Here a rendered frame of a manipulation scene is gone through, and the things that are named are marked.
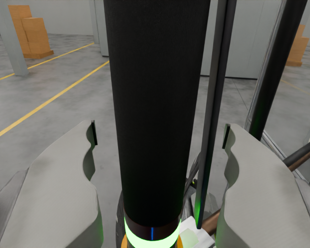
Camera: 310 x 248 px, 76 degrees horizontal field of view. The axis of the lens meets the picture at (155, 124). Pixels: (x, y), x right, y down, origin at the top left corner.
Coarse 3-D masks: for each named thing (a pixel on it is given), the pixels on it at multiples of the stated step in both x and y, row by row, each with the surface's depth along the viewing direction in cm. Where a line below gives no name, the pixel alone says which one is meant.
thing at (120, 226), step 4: (120, 196) 72; (120, 200) 71; (120, 204) 70; (120, 208) 69; (120, 212) 67; (120, 216) 67; (116, 220) 74; (120, 220) 66; (116, 224) 74; (120, 224) 65; (124, 224) 59; (116, 228) 74; (120, 228) 66; (124, 228) 59; (116, 232) 74; (120, 232) 67; (124, 232) 59; (116, 236) 74; (120, 236) 68; (116, 240) 74; (120, 240) 69; (116, 244) 74; (120, 244) 69
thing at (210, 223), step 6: (306, 156) 27; (300, 162) 26; (288, 168) 25; (294, 168) 25; (210, 216) 19; (216, 216) 19; (204, 222) 18; (210, 222) 18; (216, 222) 18; (204, 228) 18; (210, 228) 18; (216, 228) 18; (210, 234) 18
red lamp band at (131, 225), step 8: (128, 216) 10; (128, 224) 11; (136, 224) 10; (168, 224) 10; (176, 224) 11; (136, 232) 10; (144, 232) 10; (152, 232) 10; (160, 232) 10; (168, 232) 10
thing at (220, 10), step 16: (224, 0) 6; (224, 16) 6; (224, 32) 6; (224, 48) 6; (224, 64) 7; (208, 96) 8; (208, 112) 8; (208, 128) 8; (208, 144) 8; (208, 160) 9; (208, 176) 9
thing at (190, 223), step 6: (186, 222) 18; (192, 222) 18; (180, 228) 18; (186, 228) 18; (192, 228) 18; (198, 234) 17; (204, 234) 17; (198, 240) 17; (204, 240) 17; (210, 240) 17; (198, 246) 16; (204, 246) 16; (210, 246) 17
